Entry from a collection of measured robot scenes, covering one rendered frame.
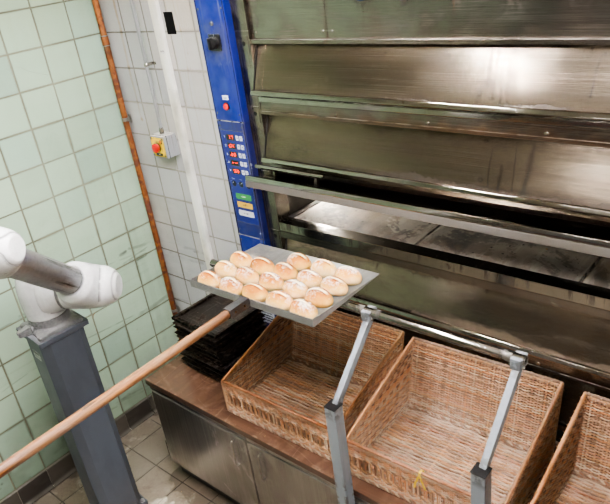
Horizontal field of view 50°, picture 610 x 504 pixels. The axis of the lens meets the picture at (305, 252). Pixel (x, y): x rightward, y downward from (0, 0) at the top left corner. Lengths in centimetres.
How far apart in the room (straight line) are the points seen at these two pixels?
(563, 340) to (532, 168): 56
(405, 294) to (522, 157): 71
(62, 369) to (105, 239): 79
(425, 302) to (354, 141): 62
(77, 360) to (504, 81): 185
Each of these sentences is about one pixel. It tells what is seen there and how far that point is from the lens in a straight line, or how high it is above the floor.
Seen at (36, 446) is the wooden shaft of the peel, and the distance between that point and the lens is 178.
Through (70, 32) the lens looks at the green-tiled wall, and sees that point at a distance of 308.
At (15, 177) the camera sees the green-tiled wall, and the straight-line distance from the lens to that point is 298.
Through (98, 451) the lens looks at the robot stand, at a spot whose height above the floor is 41.
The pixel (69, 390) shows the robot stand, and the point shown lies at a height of 75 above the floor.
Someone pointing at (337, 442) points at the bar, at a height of 83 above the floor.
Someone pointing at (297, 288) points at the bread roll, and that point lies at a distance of 208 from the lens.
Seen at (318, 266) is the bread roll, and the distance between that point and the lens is 219.
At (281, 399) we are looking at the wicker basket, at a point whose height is 59.
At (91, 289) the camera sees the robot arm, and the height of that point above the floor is 120.
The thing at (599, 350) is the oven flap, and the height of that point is 100.
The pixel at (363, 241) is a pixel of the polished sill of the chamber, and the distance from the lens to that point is 241.
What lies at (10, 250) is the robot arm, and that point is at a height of 156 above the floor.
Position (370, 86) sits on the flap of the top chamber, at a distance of 215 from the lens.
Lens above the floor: 224
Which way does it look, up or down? 26 degrees down
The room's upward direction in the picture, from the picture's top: 8 degrees counter-clockwise
